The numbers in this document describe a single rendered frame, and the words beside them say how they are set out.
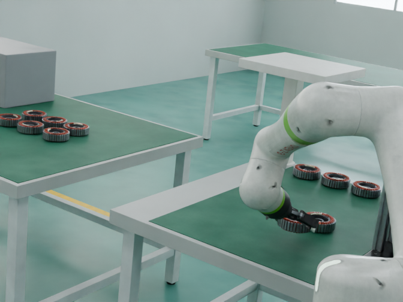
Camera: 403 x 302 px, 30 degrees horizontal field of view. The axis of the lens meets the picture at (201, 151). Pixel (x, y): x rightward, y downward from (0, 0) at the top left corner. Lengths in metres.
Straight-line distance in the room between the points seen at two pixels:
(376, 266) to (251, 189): 0.61
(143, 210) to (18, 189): 0.46
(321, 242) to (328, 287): 0.99
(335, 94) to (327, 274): 0.40
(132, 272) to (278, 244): 0.52
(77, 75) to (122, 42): 0.67
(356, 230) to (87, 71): 5.16
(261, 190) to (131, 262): 0.71
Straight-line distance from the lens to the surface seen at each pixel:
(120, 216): 2.47
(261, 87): 6.76
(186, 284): 3.72
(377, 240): 2.39
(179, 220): 2.45
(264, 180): 1.99
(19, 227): 2.79
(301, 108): 1.63
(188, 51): 8.61
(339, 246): 2.42
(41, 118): 3.47
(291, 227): 2.31
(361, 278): 1.44
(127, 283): 2.59
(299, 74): 2.76
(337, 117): 1.62
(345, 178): 2.99
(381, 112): 1.65
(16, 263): 2.85
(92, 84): 7.50
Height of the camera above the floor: 1.66
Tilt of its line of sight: 16 degrees down
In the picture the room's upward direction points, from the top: 6 degrees clockwise
